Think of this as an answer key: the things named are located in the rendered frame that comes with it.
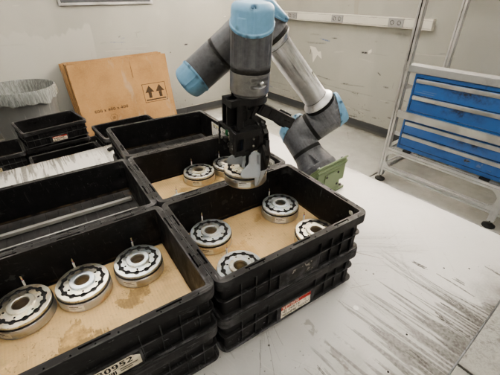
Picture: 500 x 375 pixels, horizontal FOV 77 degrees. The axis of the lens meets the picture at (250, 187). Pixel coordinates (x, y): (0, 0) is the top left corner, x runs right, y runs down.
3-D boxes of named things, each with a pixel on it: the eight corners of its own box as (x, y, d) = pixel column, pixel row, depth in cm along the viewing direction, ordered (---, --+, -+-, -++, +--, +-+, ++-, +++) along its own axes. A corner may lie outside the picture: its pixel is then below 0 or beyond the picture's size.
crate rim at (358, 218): (287, 169, 96) (288, 162, 95) (367, 219, 75) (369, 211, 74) (161, 211, 78) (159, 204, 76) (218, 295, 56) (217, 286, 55)
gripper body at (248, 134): (218, 145, 69) (216, 90, 62) (251, 136, 73) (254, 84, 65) (236, 161, 64) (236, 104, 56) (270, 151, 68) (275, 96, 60)
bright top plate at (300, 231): (320, 216, 84) (320, 214, 84) (344, 239, 77) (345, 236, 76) (287, 226, 81) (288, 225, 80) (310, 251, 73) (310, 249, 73)
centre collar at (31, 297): (37, 291, 63) (36, 289, 62) (35, 309, 59) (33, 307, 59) (7, 300, 61) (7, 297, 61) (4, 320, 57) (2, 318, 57)
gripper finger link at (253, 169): (238, 191, 71) (234, 152, 67) (260, 183, 74) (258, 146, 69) (245, 196, 69) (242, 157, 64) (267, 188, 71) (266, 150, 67)
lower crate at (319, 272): (283, 222, 107) (286, 193, 101) (353, 280, 86) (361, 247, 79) (171, 271, 88) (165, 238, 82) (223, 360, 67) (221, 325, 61)
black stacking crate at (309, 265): (286, 196, 101) (288, 164, 95) (359, 250, 80) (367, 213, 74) (167, 241, 83) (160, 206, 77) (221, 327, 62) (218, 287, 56)
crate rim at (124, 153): (202, 114, 139) (201, 109, 138) (236, 137, 118) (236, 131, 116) (106, 133, 120) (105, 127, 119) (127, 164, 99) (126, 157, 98)
